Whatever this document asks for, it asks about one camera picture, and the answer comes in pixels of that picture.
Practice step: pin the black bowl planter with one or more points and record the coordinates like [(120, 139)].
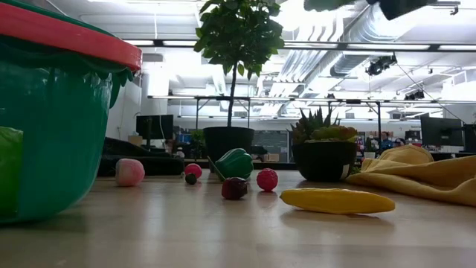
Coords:
[(323, 160)]

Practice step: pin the red strawberry toy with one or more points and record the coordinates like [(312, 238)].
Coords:
[(267, 180)]

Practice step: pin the person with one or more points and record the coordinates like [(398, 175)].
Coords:
[(385, 140), (399, 141)]

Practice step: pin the black overhead light bar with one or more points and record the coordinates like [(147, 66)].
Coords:
[(316, 46)]

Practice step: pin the small background green plant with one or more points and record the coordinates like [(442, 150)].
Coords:
[(198, 143)]

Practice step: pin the green bell pepper toy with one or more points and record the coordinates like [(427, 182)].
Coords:
[(235, 164)]

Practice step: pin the pink peach toy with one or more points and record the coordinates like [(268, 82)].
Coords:
[(129, 172)]

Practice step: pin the black round tree pot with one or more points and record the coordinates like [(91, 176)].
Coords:
[(227, 139)]

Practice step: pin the dark red cherry toy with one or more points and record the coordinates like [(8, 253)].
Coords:
[(234, 189)]

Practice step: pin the plain cardboard box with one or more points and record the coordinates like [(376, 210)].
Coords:
[(135, 140)]

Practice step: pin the artificial green leafy tree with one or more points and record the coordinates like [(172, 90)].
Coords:
[(238, 33)]

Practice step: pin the dark blueberry toy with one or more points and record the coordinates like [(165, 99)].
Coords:
[(190, 179)]

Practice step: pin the black cloth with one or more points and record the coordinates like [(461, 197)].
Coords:
[(148, 164)]

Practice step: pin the yellow banana toy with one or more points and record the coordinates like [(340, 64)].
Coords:
[(334, 201)]

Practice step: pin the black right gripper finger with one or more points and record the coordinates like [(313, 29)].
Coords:
[(327, 4)]

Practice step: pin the teal plastic slotted basket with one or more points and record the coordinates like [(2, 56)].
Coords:
[(63, 149)]

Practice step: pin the small red round toy fruit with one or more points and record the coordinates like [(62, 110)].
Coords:
[(193, 169)]

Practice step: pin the green spiky succulent plant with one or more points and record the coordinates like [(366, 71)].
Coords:
[(316, 126)]

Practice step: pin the small black ceiling fixture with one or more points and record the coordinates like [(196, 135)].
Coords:
[(414, 95)]

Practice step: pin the yellow cloth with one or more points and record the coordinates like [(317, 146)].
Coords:
[(427, 175)]

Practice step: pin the black ceiling-mounted camera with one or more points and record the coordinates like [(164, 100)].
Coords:
[(380, 65)]

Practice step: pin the black computer monitor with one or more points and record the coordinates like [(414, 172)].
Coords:
[(154, 126), (441, 131), (470, 137)]

